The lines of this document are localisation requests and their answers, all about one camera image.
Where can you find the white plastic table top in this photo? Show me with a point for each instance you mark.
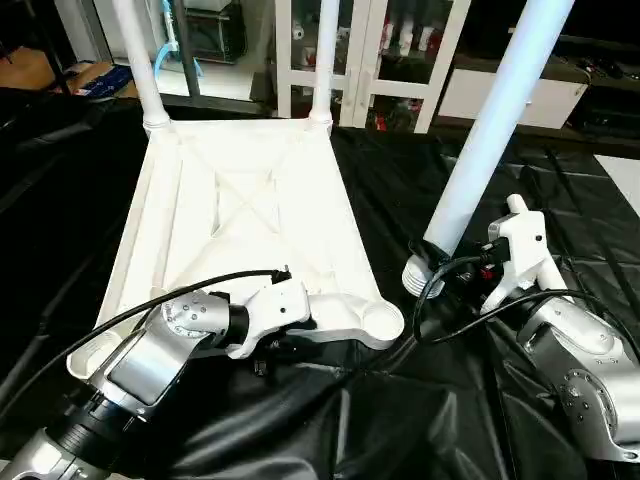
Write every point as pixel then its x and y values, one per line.
pixel 240 200

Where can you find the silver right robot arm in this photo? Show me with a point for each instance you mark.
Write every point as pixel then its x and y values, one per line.
pixel 580 360

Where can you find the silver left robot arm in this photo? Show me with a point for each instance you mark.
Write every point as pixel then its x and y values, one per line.
pixel 150 360

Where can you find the black work mat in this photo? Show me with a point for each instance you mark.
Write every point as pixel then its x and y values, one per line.
pixel 430 420

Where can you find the white flat panel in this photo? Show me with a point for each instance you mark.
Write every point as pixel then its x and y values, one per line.
pixel 622 185

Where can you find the white drawer unit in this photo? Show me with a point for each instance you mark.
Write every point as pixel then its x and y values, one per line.
pixel 540 100

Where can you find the white glass door cabinet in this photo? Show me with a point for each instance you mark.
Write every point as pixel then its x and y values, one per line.
pixel 380 60

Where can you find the grey metal pole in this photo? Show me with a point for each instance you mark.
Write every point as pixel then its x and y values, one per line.
pixel 186 50

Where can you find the dark equipment rack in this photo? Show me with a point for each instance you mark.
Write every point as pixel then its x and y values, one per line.
pixel 218 30

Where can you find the light blue plastic item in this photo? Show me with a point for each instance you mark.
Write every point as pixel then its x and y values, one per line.
pixel 165 50

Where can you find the blue flat box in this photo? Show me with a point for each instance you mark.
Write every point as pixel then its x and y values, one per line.
pixel 100 80

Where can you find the brown wooden board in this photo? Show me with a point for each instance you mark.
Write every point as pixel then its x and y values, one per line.
pixel 25 70

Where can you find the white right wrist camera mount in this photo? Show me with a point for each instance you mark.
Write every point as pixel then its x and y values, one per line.
pixel 515 250

